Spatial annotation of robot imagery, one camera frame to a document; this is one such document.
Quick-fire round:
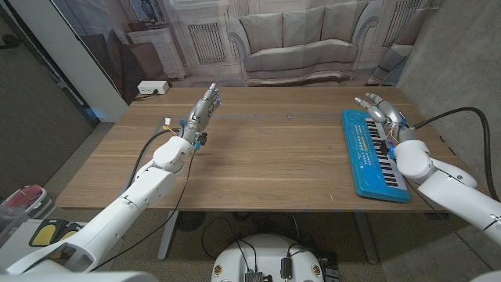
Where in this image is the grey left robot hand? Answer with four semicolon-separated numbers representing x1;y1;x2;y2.
180;81;222;146

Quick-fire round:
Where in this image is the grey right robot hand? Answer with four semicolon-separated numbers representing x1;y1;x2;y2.
354;92;418;143

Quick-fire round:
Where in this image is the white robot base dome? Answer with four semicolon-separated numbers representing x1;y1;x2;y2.
210;233;326;282

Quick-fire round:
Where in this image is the blue toy piano keyboard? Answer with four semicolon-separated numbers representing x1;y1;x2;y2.
340;108;412;204

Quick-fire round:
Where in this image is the white power strip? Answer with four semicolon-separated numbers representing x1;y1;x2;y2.
137;80;171;96

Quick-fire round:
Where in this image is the round black floor fan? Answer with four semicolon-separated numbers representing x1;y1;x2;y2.
175;211;207;233

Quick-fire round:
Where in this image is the printed living room backdrop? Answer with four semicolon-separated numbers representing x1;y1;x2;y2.
50;0;443;106

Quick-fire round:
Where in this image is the grey table leg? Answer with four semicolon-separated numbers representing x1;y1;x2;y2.
157;210;180;262
351;211;380;266

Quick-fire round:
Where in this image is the white pillar panel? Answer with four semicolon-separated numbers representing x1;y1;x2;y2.
7;0;128;124

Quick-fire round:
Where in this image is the black power adapter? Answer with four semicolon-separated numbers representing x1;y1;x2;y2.
279;256;293;280

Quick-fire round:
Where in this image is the clear bin with red item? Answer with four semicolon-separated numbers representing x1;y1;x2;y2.
0;184;56;220

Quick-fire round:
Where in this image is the yellow and black foot pedal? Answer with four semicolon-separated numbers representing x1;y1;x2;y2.
29;219;85;248

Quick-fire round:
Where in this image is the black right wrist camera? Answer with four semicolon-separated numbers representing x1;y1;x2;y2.
377;139;396;158

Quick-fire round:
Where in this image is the white connector with yellow wires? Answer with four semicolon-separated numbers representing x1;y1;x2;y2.
163;117;179;135

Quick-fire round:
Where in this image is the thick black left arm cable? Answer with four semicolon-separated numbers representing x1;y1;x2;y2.
127;128;181;190

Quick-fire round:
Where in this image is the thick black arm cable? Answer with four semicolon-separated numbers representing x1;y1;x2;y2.
409;107;499;203
127;128;181;190

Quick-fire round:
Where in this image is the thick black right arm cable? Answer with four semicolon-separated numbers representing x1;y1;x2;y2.
409;107;499;203

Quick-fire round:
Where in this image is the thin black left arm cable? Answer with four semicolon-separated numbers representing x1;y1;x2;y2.
89;150;196;273

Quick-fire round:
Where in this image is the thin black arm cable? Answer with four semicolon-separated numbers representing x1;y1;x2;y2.
89;150;196;273
405;179;495;272

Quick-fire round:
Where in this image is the black floor cable loop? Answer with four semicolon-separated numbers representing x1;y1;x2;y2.
200;215;259;271

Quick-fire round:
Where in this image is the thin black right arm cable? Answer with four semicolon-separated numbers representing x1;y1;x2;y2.
405;179;495;272

